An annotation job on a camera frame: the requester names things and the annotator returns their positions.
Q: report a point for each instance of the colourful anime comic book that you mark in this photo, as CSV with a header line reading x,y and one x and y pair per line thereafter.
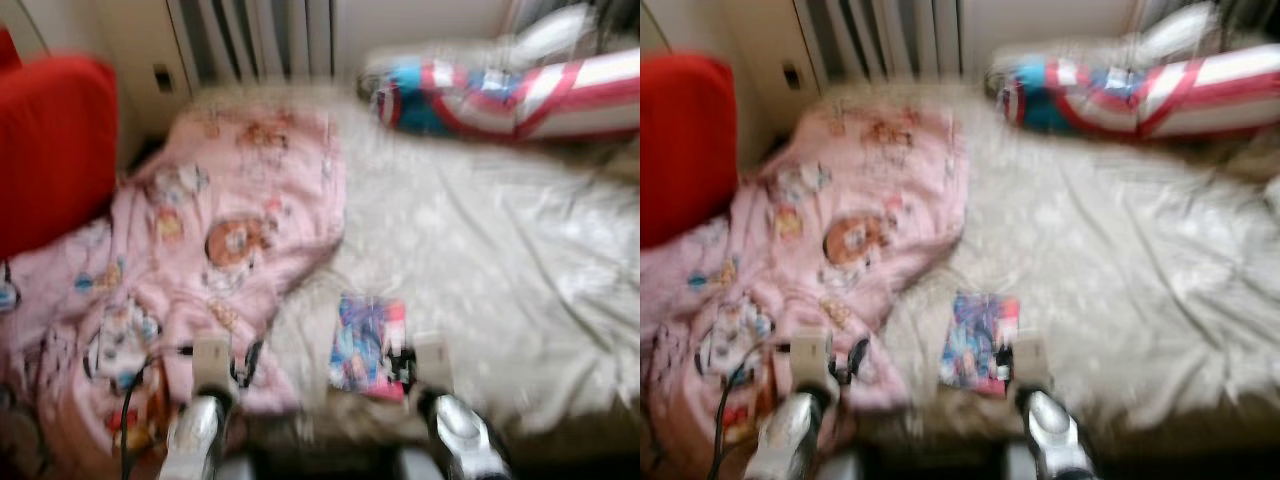
x,y
365,345
975,340

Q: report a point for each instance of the pink cartoon blanket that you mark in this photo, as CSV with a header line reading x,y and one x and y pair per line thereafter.
x,y
200,200
830,190

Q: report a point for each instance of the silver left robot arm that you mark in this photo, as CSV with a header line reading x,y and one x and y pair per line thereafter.
x,y
195,440
790,440

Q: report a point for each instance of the bed with beige floral sheet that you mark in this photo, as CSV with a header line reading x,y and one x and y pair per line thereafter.
x,y
480,250
1100,250

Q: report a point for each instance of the red cushion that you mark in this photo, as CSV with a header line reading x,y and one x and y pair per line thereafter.
x,y
685,150
55,150

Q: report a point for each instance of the grey curtain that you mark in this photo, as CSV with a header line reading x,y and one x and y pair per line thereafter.
x,y
880,40
250,40

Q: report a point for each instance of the red white blue bolster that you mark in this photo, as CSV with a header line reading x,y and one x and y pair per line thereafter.
x,y
1150,100
520,100

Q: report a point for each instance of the beige knotted bolster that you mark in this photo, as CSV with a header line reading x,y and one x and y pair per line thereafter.
x,y
545,35
1170,32

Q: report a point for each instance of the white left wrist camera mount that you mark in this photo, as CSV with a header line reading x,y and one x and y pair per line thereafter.
x,y
212,358
812,355

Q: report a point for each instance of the wall socket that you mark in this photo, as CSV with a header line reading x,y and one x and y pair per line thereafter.
x,y
791,76
162,78

